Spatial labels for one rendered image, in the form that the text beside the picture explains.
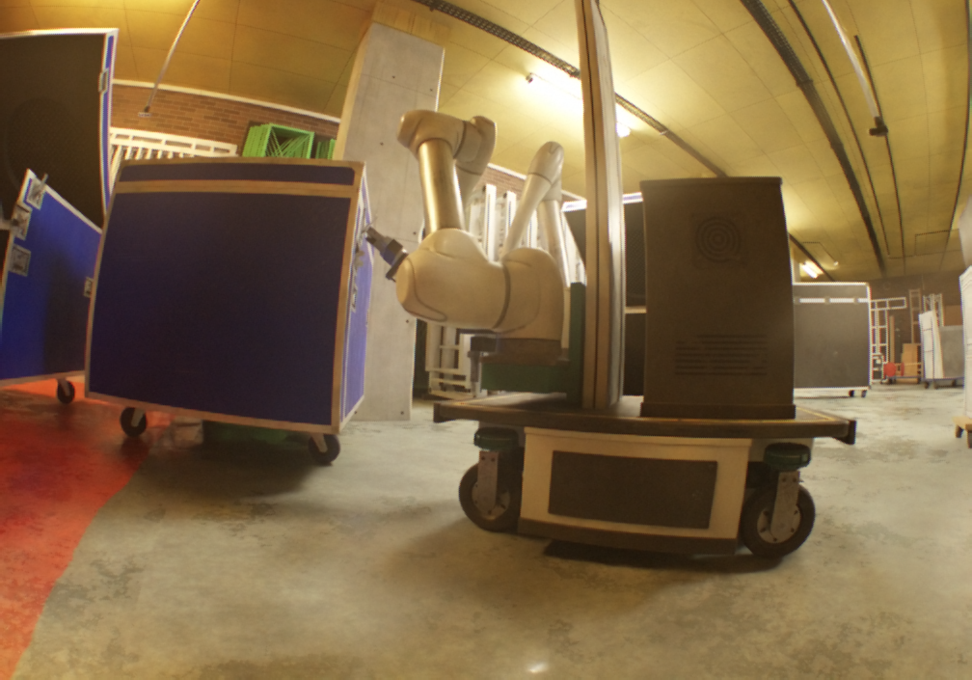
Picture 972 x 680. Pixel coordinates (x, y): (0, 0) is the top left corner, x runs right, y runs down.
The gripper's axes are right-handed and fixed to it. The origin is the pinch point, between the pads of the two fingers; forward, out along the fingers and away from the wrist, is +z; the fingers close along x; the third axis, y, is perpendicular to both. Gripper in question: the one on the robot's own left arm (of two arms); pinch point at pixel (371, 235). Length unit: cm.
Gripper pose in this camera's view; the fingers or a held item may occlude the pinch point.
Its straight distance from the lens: 166.3
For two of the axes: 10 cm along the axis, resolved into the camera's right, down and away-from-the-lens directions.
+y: 5.4, -7.5, 3.7
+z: -7.8, -6.2, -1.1
